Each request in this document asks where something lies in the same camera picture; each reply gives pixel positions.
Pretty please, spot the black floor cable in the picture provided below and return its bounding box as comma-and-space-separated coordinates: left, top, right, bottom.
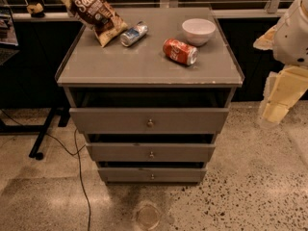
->
0, 109, 92, 231

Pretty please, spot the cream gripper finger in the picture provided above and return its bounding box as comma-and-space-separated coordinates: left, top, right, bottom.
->
259, 64, 308, 125
253, 26, 276, 50

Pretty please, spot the grey top drawer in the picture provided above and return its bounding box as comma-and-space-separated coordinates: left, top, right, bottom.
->
70, 108, 229, 134

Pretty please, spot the black desk leg frame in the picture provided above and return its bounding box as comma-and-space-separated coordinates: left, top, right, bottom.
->
0, 108, 70, 161

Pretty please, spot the grey bottom drawer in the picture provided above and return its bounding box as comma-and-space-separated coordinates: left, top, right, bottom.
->
98, 167, 206, 183

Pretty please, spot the monitor at left edge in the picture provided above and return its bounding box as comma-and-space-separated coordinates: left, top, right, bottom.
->
0, 0, 18, 46

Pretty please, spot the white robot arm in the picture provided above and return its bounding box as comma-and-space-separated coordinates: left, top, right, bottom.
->
253, 0, 308, 127

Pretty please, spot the grey drawer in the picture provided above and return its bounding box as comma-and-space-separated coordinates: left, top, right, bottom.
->
86, 142, 215, 162
70, 108, 229, 134
98, 167, 206, 183

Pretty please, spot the grey middle drawer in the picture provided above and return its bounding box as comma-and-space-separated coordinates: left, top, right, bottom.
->
86, 142, 215, 162

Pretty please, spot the red cola can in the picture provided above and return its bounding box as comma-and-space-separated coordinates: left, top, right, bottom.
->
163, 38, 198, 65

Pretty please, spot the white bowl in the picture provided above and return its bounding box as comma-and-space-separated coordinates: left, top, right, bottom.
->
182, 18, 217, 46

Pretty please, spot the blue silver soda can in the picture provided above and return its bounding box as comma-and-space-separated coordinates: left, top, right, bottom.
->
120, 21, 148, 47

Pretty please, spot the small object on ledge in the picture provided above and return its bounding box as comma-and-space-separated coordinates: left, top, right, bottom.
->
27, 3, 45, 17

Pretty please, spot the brown chip bag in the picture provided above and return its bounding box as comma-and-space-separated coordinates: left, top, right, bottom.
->
61, 0, 128, 47

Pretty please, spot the grey drawer cabinet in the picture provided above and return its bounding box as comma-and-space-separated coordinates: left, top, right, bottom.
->
57, 8, 244, 169

